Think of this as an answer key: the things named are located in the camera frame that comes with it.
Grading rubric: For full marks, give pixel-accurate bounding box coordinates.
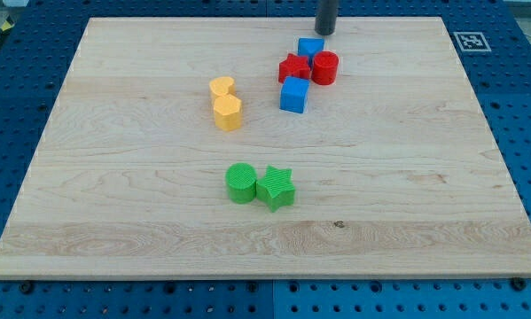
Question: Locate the red cylinder block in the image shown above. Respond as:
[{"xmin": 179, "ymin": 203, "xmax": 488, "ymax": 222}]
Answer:
[{"xmin": 311, "ymin": 51, "xmax": 340, "ymax": 85}]

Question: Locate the red star block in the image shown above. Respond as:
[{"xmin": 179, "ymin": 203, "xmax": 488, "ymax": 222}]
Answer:
[{"xmin": 277, "ymin": 53, "xmax": 311, "ymax": 83}]

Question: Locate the wooden board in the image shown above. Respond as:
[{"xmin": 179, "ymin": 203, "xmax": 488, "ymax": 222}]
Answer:
[{"xmin": 0, "ymin": 17, "xmax": 531, "ymax": 281}]

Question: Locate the white fiducial marker tag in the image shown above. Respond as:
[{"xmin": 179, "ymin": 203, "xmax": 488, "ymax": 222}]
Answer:
[{"xmin": 454, "ymin": 31, "xmax": 491, "ymax": 52}]

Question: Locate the green star block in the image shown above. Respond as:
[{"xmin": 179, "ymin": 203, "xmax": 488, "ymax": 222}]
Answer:
[{"xmin": 255, "ymin": 166, "xmax": 296, "ymax": 213}]

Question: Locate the blue cube block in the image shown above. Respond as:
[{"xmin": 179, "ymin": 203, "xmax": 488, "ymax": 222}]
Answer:
[{"xmin": 279, "ymin": 76, "xmax": 310, "ymax": 113}]

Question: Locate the green cylinder block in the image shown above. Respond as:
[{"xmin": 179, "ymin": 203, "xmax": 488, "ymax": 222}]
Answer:
[{"xmin": 225, "ymin": 162, "xmax": 257, "ymax": 204}]

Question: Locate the yellow heart block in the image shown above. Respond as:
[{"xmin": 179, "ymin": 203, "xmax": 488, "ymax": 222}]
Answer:
[{"xmin": 208, "ymin": 76, "xmax": 236, "ymax": 104}]

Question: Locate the blue triangle block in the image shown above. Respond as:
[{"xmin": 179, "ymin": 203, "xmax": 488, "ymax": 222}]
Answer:
[{"xmin": 297, "ymin": 37, "xmax": 324, "ymax": 66}]

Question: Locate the yellow hexagon block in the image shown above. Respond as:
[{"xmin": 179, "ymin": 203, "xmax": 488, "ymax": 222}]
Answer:
[{"xmin": 214, "ymin": 94, "xmax": 242, "ymax": 131}]

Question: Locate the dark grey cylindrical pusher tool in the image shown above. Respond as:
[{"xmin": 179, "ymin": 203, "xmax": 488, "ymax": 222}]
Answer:
[{"xmin": 315, "ymin": 0, "xmax": 339, "ymax": 35}]

